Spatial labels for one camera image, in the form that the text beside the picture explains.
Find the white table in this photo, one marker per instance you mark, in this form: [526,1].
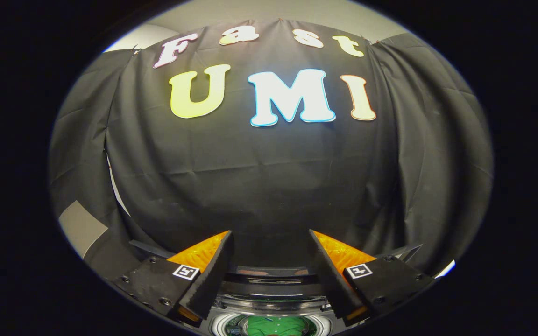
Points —
[446,269]

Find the beige and dark cabinet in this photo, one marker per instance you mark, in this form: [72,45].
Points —
[82,228]

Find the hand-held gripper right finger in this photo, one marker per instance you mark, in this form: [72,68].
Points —
[329,280]

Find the grey washing machine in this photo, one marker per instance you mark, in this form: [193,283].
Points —
[222,323]

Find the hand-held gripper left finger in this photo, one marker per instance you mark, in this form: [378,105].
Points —
[208,280]

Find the green polo shirt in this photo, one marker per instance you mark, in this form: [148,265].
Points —
[276,326]

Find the dark washing machine lid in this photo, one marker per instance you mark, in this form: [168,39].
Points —
[273,287]

